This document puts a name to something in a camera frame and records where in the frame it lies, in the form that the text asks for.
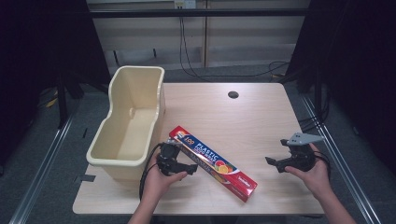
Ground metal floor rail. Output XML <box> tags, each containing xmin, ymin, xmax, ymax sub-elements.
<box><xmin>8</xmin><ymin>115</ymin><xmax>76</xmax><ymax>224</ymax></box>
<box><xmin>299</xmin><ymin>92</ymin><xmax>383</xmax><ymax>224</ymax></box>

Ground black horizontal bar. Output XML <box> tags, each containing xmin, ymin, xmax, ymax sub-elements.
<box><xmin>89</xmin><ymin>7</ymin><xmax>310</xmax><ymax>19</ymax></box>

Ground white wall socket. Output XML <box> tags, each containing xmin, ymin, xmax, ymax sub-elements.
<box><xmin>174</xmin><ymin>0</ymin><xmax>197</xmax><ymax>9</ymax></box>

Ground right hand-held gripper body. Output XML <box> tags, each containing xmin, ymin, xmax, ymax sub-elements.
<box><xmin>279</xmin><ymin>133</ymin><xmax>325</xmax><ymax>173</ymax></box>

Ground black tape piece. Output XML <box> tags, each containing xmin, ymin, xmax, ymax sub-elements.
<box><xmin>74</xmin><ymin>174</ymin><xmax>96</xmax><ymax>184</ymax></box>

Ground black hanging wall cables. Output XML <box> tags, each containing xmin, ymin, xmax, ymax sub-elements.
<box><xmin>178</xmin><ymin>16</ymin><xmax>291</xmax><ymax>83</ymax></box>

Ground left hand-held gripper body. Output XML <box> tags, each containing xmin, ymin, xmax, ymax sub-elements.
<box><xmin>156</xmin><ymin>139</ymin><xmax>189</xmax><ymax>177</ymax></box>

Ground person's left hand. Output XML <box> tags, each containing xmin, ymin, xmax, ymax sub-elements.
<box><xmin>141</xmin><ymin>162</ymin><xmax>189</xmax><ymax>203</ymax></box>

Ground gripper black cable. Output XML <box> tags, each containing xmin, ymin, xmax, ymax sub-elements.
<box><xmin>138</xmin><ymin>142</ymin><xmax>164</xmax><ymax>201</ymax></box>
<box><xmin>312</xmin><ymin>150</ymin><xmax>332</xmax><ymax>181</ymax></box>

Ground black metal stand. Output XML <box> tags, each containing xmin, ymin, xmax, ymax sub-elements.
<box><xmin>55</xmin><ymin>70</ymin><xmax>86</xmax><ymax>131</ymax></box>

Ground person's right hand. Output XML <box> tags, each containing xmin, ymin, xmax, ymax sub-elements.
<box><xmin>284</xmin><ymin>143</ymin><xmax>332</xmax><ymax>201</ymax></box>

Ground yellow floor cable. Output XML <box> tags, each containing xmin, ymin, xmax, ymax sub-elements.
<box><xmin>45</xmin><ymin>89</ymin><xmax>60</xmax><ymax>109</ymax></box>

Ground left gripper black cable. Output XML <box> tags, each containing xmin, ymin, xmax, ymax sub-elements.
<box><xmin>138</xmin><ymin>142</ymin><xmax>164</xmax><ymax>201</ymax></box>

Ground dark curtain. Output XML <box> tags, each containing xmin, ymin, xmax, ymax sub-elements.
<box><xmin>284</xmin><ymin>0</ymin><xmax>396</xmax><ymax>176</ymax></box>
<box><xmin>0</xmin><ymin>0</ymin><xmax>112</xmax><ymax>169</ymax></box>

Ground black floor cables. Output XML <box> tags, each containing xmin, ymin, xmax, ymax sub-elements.
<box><xmin>298</xmin><ymin>90</ymin><xmax>332</xmax><ymax>134</ymax></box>

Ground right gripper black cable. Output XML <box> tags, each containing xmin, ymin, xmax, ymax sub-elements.
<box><xmin>312</xmin><ymin>150</ymin><xmax>332</xmax><ymax>181</ymax></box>

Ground cream plastic bin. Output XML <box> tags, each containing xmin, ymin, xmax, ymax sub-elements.
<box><xmin>86</xmin><ymin>65</ymin><xmax>166</xmax><ymax>189</ymax></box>

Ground red plastic wrap box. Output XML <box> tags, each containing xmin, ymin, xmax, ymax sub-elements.
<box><xmin>168</xmin><ymin>125</ymin><xmax>259</xmax><ymax>203</ymax></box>

